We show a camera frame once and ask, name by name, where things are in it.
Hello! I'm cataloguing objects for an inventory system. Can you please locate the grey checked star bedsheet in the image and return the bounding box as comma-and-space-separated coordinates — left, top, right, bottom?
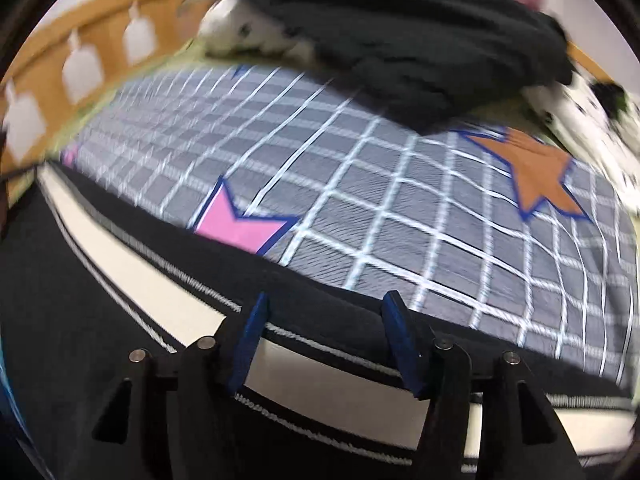
60, 62, 638, 391

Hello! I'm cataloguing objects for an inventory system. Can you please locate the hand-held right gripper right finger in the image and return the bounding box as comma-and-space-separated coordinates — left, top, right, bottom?
381, 290, 586, 480

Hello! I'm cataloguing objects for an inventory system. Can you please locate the wooden bed frame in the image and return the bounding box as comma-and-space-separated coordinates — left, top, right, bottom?
0, 0, 618, 171

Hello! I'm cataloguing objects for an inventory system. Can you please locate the dark crumpled garment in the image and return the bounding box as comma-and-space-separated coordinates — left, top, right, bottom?
220, 0, 576, 136

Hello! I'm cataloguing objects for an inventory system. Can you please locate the white flower-print pillow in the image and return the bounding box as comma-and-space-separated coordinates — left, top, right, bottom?
200, 0, 321, 66

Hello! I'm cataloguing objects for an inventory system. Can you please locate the black pants white waistband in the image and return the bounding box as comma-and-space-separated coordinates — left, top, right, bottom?
0, 160, 640, 480

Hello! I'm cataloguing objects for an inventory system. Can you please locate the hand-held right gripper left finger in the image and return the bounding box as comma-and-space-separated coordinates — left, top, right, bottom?
92, 291, 273, 480

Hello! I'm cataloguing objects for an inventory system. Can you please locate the white flower-print quilt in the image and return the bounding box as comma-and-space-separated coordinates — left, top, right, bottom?
522, 67, 640, 196

